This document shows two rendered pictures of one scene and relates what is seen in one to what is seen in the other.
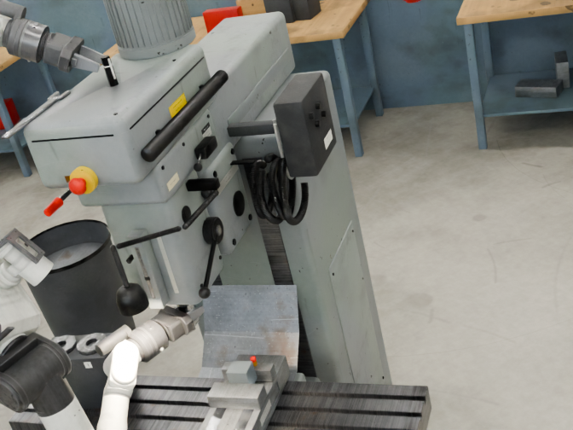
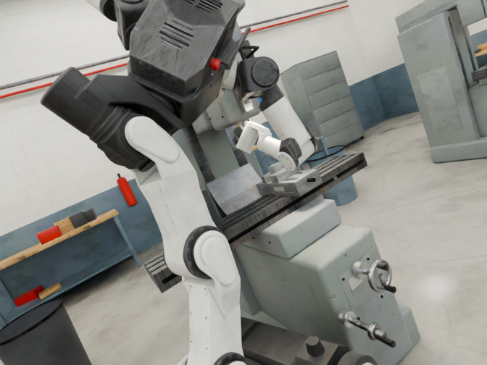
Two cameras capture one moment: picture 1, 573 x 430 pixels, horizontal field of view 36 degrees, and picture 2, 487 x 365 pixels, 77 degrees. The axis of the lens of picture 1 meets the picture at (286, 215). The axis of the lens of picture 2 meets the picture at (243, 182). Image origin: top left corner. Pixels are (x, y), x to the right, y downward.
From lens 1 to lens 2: 2.22 m
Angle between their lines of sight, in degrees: 50
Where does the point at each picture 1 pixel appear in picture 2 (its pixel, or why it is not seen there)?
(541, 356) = not seen: hidden behind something
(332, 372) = not seen: hidden behind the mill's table
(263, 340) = (250, 193)
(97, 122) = not seen: outside the picture
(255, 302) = (235, 179)
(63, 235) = (17, 326)
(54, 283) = (37, 337)
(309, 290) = (255, 164)
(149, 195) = (235, 35)
